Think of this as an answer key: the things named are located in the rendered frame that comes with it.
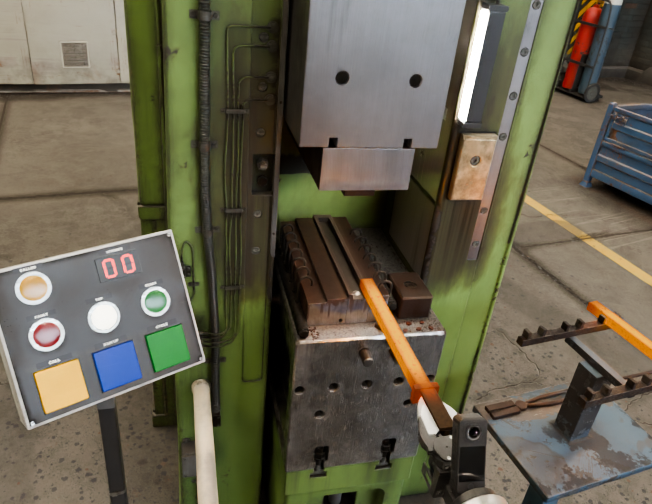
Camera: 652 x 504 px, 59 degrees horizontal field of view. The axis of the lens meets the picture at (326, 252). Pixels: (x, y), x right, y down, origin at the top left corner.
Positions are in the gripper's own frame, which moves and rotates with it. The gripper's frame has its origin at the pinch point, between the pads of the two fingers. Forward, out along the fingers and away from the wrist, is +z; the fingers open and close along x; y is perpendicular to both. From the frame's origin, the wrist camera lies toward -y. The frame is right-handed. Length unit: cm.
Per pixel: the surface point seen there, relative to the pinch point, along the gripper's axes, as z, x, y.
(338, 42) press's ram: 43, -11, -49
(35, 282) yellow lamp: 26, -66, -11
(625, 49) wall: 745, 633, 87
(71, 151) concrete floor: 393, -127, 114
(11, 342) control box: 19, -69, -3
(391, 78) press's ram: 43, 0, -43
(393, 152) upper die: 42, 3, -28
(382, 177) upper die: 42.3, 1.2, -22.4
